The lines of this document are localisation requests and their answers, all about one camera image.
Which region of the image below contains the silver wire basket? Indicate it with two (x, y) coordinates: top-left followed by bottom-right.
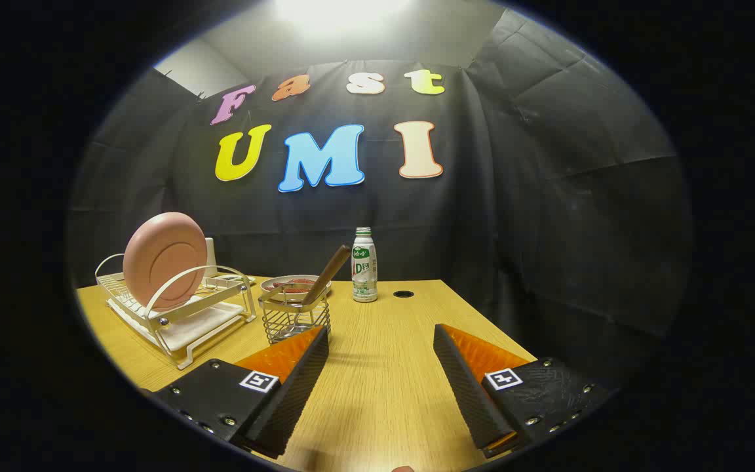
(258, 283), (332, 345)

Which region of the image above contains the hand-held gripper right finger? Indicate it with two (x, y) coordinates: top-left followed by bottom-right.
(433, 323), (614, 460)

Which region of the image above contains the white green drink bottle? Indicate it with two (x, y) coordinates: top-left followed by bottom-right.
(351, 227), (378, 303)

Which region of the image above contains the white metal dish rack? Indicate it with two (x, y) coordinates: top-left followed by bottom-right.
(94, 252), (258, 370)

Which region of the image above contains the pink plate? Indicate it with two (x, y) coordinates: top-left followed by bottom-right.
(123, 212), (208, 311)

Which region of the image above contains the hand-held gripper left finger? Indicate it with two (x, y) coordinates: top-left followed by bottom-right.
(148, 324), (330, 460)

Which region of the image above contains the white drip tray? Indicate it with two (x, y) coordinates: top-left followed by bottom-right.
(107, 298), (247, 355)

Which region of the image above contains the beige plate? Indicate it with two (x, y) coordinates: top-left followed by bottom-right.
(260, 275), (332, 302)

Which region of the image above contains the wooden handle spoon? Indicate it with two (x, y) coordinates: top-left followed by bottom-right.
(284, 245), (352, 309)

